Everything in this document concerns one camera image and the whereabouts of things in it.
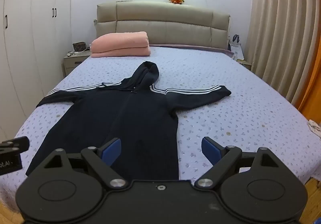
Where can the white crumpled cloth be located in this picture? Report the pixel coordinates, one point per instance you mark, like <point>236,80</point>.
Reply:
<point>315,127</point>

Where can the beige nightstand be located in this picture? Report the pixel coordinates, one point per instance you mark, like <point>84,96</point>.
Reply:
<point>246,64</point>
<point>72,63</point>

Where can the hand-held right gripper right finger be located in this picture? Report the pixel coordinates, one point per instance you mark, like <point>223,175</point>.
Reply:
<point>209,150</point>

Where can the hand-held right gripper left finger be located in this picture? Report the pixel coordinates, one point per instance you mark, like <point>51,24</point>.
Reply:
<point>112,150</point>

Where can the pink folded blanket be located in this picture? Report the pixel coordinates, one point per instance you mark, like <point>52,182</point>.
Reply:
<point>120,44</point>

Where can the white paper bag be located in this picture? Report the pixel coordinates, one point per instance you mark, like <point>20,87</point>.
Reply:
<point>237,49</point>

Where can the orange curtain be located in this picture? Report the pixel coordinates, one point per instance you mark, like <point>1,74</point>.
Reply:
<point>312,93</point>

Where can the beige pleated curtain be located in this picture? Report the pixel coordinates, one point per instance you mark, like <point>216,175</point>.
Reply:
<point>283,33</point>

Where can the bed with lilac bedspread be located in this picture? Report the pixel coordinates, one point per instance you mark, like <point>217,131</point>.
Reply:
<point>225,113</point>

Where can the brown handbag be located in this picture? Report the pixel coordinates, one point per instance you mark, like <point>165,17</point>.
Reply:
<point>79,46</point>

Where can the navy striped hoodie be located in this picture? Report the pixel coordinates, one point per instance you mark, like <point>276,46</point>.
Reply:
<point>120,123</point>

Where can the beige padded headboard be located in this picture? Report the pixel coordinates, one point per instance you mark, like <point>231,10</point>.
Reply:
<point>163,25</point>

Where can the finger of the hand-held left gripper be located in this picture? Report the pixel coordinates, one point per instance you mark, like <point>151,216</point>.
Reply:
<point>18,143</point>

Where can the white wardrobe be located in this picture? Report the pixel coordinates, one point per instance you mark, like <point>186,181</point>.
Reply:
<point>32,38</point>

